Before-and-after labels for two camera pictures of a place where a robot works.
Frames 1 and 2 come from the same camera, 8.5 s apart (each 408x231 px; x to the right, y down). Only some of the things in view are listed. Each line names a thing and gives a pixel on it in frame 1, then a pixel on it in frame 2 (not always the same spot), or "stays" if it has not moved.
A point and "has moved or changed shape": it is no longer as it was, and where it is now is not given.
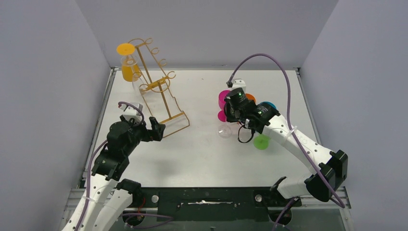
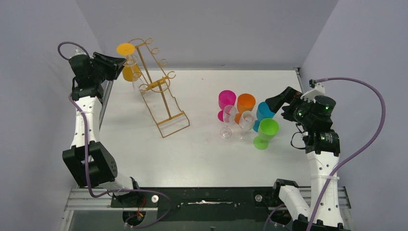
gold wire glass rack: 169,117 stays
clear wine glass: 245,134 has moved or changed shape
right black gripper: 229,112 → 289,101
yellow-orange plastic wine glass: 130,71 stays
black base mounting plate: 242,204 stays
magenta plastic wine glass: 221,115 stays
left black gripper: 151,131 → 104,63
